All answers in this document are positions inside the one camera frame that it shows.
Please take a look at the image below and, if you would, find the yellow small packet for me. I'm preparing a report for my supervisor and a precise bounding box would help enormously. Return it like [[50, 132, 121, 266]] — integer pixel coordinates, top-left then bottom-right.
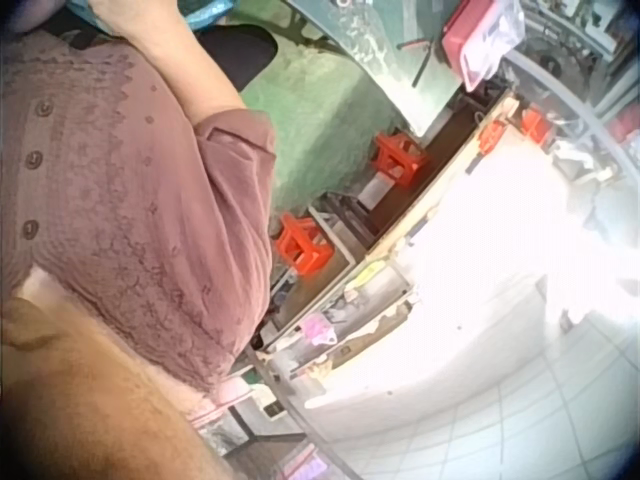
[[352, 263, 386, 290]]

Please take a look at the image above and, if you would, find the green textured mat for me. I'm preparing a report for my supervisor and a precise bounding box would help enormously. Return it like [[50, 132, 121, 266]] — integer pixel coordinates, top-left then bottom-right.
[[238, 47, 406, 214]]

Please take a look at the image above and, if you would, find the person's right hand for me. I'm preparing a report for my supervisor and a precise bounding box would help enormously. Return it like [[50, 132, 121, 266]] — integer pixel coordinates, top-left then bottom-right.
[[87, 0, 151, 37]]

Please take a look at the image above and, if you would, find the white cabinet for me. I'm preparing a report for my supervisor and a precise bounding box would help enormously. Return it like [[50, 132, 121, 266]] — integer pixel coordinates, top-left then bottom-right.
[[299, 149, 566, 414]]

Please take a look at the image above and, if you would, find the pink crumpled packet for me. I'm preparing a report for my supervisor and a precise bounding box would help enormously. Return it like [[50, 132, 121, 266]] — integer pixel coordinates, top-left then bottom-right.
[[299, 313, 339, 349]]

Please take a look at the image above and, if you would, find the red plastic box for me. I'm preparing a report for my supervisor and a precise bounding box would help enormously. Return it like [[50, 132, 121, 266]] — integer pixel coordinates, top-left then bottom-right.
[[440, 0, 506, 94]]

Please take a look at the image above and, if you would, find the black red handled tool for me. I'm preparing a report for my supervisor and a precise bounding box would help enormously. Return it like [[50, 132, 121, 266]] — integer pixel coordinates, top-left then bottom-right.
[[397, 40, 435, 89]]

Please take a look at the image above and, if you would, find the glass table top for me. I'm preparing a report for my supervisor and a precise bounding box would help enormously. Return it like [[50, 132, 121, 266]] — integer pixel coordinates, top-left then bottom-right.
[[287, 0, 524, 139]]

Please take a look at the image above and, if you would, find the grey curved tube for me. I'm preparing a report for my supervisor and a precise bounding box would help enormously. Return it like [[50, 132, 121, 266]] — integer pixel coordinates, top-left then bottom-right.
[[502, 49, 640, 174]]

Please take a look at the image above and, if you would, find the clear plastic bag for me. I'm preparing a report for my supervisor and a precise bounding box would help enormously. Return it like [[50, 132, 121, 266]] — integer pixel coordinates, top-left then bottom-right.
[[462, 0, 527, 89]]

